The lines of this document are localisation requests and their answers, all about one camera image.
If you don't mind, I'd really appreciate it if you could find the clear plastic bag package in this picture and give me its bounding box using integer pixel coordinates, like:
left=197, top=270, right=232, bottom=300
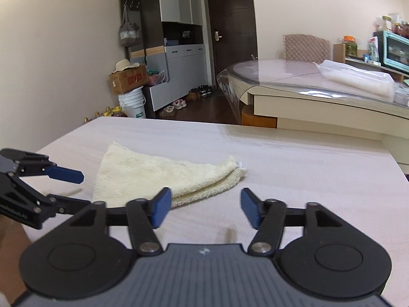
left=315, top=59, right=397, bottom=99

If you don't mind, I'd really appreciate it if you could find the straw hat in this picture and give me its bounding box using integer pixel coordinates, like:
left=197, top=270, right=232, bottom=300
left=112, top=59, right=141, bottom=73

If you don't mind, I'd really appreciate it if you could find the jar with orange lid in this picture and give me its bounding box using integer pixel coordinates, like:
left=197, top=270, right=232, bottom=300
left=343, top=35, right=358, bottom=57

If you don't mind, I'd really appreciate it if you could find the teal toaster oven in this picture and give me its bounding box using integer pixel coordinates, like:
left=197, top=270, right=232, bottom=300
left=382, top=31, right=409, bottom=77

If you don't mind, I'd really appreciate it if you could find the red and white packet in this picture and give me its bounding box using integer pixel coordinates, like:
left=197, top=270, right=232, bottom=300
left=367, top=37, right=381, bottom=63

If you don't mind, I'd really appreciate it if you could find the pale yellow towel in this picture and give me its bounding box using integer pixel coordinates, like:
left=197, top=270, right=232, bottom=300
left=92, top=141, right=248, bottom=210

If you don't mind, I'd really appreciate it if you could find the quilted beige chair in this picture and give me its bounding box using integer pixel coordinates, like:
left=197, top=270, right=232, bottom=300
left=283, top=34, right=331, bottom=62

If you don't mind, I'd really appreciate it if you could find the small cardboard box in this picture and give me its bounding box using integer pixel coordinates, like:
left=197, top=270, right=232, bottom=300
left=333, top=43, right=346, bottom=63

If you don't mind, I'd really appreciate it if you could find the cream table with glass top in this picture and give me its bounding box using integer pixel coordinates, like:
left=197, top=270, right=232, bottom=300
left=217, top=58, right=409, bottom=173

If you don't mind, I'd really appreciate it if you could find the grey cabinet unit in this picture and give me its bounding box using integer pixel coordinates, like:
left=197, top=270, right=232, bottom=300
left=119, top=0, right=209, bottom=112

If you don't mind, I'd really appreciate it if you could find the dark brown door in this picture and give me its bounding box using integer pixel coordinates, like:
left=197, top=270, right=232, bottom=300
left=204, top=0, right=258, bottom=87

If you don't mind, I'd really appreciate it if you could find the cluster of food jars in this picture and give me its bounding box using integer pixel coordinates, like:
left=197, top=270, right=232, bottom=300
left=374, top=13, right=409, bottom=38

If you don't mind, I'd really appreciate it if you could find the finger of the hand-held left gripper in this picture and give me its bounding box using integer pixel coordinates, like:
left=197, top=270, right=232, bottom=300
left=2, top=173, right=94, bottom=221
left=0, top=148, right=85, bottom=185

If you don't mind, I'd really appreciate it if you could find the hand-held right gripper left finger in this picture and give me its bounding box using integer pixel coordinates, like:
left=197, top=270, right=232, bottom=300
left=69, top=187, right=173, bottom=256

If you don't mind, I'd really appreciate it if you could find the white plastic bucket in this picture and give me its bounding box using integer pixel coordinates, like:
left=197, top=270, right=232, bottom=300
left=118, top=86, right=147, bottom=119

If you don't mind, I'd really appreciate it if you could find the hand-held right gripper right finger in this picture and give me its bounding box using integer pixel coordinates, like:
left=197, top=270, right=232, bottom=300
left=240, top=188, right=342, bottom=256

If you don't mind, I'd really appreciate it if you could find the large cardboard box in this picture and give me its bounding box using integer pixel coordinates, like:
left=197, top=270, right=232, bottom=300
left=109, top=65, right=149, bottom=95

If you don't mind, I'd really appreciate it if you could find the hanging grey bag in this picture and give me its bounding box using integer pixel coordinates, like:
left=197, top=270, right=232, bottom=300
left=119, top=5, right=143, bottom=48

